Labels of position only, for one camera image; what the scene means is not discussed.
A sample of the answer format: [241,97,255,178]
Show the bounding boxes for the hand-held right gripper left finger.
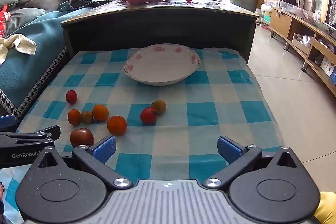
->
[31,135,133,190]

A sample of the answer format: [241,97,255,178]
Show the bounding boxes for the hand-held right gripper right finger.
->
[204,135,305,189]

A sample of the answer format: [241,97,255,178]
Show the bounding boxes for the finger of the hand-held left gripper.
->
[0,114,17,130]
[0,125,61,147]

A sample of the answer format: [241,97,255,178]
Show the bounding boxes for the large dark red tomato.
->
[70,128,94,148]

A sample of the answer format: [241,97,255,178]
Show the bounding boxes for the brown longan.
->
[81,111,93,124]
[151,100,167,115]

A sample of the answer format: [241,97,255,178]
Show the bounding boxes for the red cherry tomato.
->
[140,107,157,125]
[65,90,78,105]

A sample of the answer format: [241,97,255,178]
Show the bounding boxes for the white floral plate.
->
[124,44,201,86]

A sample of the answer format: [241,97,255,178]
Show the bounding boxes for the blue white checked tablecloth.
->
[0,48,285,224]

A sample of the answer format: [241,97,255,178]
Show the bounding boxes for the white towel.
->
[0,34,37,65]

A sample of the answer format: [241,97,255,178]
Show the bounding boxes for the red cloth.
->
[0,4,11,38]

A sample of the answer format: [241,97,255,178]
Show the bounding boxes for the blue white box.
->
[320,56,336,85]

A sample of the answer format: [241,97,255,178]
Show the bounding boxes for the wooden television cabinet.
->
[269,6,336,97]

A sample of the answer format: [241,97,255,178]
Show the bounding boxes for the white lace cloth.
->
[325,0,336,28]

